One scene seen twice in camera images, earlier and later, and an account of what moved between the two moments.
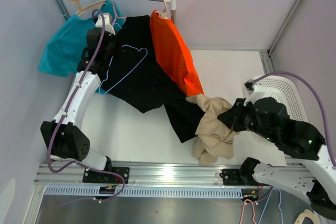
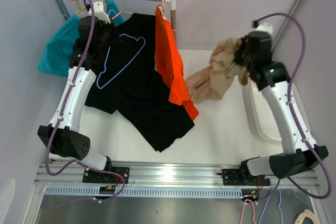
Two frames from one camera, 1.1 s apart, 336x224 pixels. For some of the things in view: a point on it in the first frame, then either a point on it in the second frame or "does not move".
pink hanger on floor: (243, 209) does not move
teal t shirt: (69, 47) does not move
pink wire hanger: (115, 16) to (122, 9)
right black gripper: (231, 118) to (243, 45)
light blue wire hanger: (108, 71) to (145, 41)
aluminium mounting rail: (65, 179) does not move
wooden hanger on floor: (308, 213) does not move
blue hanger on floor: (279, 205) does not move
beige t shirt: (214, 136) to (212, 81)
